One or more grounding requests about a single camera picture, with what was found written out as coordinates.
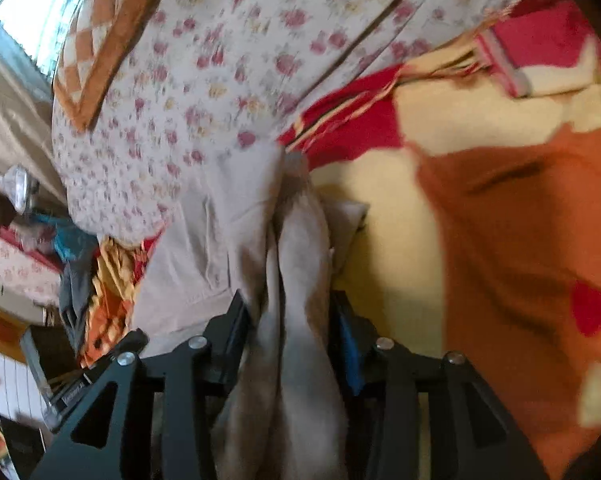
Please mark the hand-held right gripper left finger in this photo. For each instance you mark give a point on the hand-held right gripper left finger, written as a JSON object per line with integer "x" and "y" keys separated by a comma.
{"x": 235, "y": 325}

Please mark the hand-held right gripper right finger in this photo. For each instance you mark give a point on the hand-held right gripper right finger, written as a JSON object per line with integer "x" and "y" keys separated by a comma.
{"x": 350, "y": 355}

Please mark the beige garment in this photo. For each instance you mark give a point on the beige garment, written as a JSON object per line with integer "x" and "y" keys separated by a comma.
{"x": 290, "y": 260}

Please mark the brown wooden furniture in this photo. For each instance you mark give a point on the brown wooden furniture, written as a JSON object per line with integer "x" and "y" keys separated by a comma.
{"x": 3, "y": 330}

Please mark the grey striped garment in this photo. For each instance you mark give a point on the grey striped garment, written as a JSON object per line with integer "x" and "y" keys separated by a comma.
{"x": 75, "y": 290}

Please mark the pink floral pillow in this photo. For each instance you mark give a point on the pink floral pillow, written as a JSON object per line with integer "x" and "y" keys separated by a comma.
{"x": 20, "y": 272}

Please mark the teal cloth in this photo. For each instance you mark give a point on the teal cloth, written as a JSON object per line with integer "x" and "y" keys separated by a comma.
{"x": 70, "y": 240}

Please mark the orange red printed blanket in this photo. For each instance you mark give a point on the orange red printed blanket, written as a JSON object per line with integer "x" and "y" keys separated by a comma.
{"x": 480, "y": 210}

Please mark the clear plastic bag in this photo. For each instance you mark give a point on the clear plastic bag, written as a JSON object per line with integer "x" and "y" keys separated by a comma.
{"x": 18, "y": 185}

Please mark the floral quilt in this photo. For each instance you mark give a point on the floral quilt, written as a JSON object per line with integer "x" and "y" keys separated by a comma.
{"x": 230, "y": 60}

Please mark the orange checkered cushion mat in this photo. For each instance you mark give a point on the orange checkered cushion mat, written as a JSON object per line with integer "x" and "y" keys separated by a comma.
{"x": 80, "y": 105}

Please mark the window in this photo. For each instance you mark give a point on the window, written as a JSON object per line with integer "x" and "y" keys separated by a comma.
{"x": 30, "y": 25}

